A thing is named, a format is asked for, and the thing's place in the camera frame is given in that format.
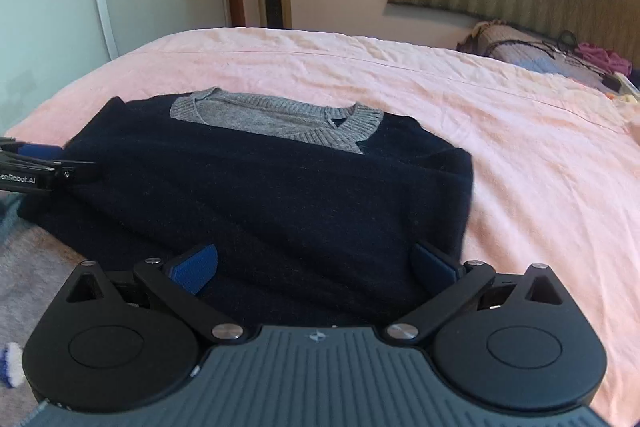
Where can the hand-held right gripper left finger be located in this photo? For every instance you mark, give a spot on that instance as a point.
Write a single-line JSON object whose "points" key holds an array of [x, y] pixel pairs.
{"points": [[194, 268]]}

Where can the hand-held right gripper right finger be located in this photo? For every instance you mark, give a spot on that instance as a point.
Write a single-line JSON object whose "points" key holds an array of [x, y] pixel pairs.
{"points": [[432, 266]]}

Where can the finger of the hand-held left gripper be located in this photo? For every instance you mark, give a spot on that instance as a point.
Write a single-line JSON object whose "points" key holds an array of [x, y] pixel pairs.
{"points": [[70, 174], [40, 151]]}

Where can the navy and grey knit sweater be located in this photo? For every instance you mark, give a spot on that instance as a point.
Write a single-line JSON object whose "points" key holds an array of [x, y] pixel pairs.
{"points": [[260, 207]]}

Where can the pile of light clothes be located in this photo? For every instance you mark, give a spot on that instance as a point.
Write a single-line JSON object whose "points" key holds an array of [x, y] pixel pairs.
{"points": [[627, 99]]}

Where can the pink bed sheet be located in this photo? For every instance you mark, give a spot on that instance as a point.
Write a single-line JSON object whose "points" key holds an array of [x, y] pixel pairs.
{"points": [[525, 167]]}

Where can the white and blue fuzzy slipper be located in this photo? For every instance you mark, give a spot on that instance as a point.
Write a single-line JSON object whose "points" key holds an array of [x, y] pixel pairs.
{"points": [[11, 364]]}

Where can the magenta crumpled cloth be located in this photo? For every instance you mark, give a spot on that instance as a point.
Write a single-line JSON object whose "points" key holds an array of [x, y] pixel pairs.
{"points": [[602, 57]]}

